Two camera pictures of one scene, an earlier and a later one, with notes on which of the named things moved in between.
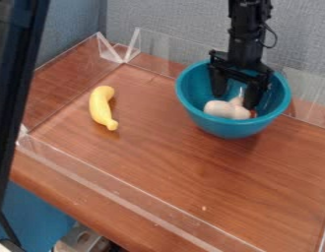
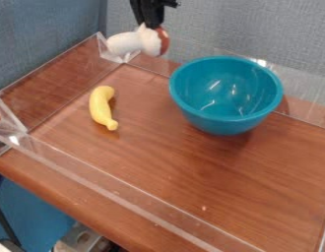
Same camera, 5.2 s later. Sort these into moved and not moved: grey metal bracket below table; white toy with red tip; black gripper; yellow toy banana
Moved: white toy with red tip; black gripper
Not moved: yellow toy banana; grey metal bracket below table
